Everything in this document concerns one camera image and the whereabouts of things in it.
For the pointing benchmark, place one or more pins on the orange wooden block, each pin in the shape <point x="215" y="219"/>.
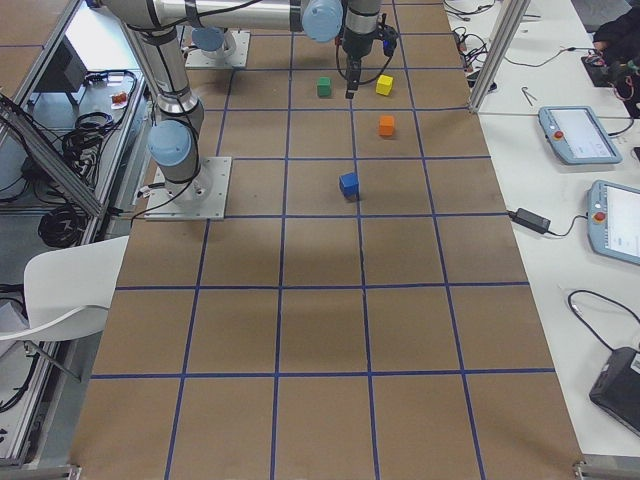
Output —
<point x="386" y="126"/>

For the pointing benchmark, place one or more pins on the black laptop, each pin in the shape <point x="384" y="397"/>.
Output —
<point x="616" y="390"/>

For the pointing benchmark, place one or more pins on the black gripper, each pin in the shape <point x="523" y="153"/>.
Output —
<point x="357" y="45"/>

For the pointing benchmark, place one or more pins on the aluminium frame post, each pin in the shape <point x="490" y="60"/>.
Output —
<point x="508" y="21"/>

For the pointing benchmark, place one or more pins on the teach pendant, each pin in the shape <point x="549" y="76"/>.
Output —
<point x="613" y="220"/>
<point x="576" y="135"/>

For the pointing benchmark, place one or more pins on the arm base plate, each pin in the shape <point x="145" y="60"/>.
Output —
<point x="205" y="198"/>
<point x="232" y="54"/>

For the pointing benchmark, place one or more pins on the allen key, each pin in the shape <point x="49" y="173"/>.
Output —
<point x="530" y="99"/>

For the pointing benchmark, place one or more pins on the far teach pendant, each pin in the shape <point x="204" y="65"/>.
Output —
<point x="576" y="135"/>

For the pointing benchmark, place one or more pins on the black power adapter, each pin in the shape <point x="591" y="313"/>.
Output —
<point x="530" y="220"/>

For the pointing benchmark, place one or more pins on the white chair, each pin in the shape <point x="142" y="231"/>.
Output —
<point x="68" y="292"/>

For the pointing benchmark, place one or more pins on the near teach pendant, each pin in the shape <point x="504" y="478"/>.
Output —
<point x="613" y="220"/>

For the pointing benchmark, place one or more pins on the yellow wooden block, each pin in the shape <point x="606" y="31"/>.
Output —
<point x="384" y="85"/>

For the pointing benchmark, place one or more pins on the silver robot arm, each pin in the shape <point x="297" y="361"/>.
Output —
<point x="174" y="140"/>
<point x="220" y="36"/>

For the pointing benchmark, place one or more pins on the green wooden block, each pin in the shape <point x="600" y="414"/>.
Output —
<point x="324" y="87"/>

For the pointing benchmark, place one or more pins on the blue wooden block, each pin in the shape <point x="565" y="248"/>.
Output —
<point x="349" y="185"/>

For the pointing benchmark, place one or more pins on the red snack packet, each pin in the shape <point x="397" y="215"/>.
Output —
<point x="119" y="100"/>

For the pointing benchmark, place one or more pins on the brown paper table mat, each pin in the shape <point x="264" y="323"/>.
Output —
<point x="309" y="336"/>

